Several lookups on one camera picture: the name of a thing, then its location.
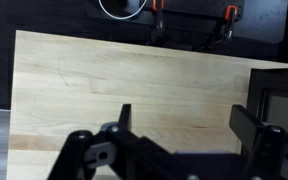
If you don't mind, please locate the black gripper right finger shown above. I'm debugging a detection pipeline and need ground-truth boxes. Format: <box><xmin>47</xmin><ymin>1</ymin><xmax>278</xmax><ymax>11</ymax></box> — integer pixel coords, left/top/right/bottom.
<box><xmin>229</xmin><ymin>105</ymin><xmax>286</xmax><ymax>180</ymax></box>

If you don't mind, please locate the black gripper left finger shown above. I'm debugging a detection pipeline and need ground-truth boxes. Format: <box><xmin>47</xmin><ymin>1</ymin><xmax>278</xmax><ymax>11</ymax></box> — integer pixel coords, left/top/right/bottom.
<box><xmin>47</xmin><ymin>104</ymin><xmax>171</xmax><ymax>180</ymax></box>

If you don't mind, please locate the black red microwave oven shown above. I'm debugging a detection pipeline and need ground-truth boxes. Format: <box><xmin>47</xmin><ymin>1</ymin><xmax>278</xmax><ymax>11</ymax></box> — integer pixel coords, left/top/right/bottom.
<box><xmin>247</xmin><ymin>68</ymin><xmax>288</xmax><ymax>133</ymax></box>

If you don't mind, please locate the orange black clamp right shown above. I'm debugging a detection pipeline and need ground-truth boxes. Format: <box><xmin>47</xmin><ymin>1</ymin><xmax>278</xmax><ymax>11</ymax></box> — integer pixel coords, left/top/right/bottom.
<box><xmin>216</xmin><ymin>5</ymin><xmax>238</xmax><ymax>43</ymax></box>

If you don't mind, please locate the orange black clamp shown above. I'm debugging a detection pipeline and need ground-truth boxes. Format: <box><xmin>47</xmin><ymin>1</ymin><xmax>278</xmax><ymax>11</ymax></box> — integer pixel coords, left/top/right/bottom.
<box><xmin>151</xmin><ymin>0</ymin><xmax>164</xmax><ymax>43</ymax></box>
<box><xmin>216</xmin><ymin>5</ymin><xmax>238</xmax><ymax>43</ymax></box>

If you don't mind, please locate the orange black clamp left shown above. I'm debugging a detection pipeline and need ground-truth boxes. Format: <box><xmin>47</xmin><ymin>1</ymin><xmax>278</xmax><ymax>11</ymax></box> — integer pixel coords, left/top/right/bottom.
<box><xmin>151</xmin><ymin>0</ymin><xmax>164</xmax><ymax>43</ymax></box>

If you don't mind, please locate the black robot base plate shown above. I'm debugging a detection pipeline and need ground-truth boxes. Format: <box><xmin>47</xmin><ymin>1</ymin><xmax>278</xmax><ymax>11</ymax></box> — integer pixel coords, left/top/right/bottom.
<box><xmin>85</xmin><ymin>0</ymin><xmax>246</xmax><ymax>51</ymax></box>

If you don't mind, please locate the white cable loop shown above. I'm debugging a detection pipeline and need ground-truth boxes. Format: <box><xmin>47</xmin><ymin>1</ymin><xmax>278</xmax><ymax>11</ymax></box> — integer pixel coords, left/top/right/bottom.
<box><xmin>98</xmin><ymin>0</ymin><xmax>148</xmax><ymax>20</ymax></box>

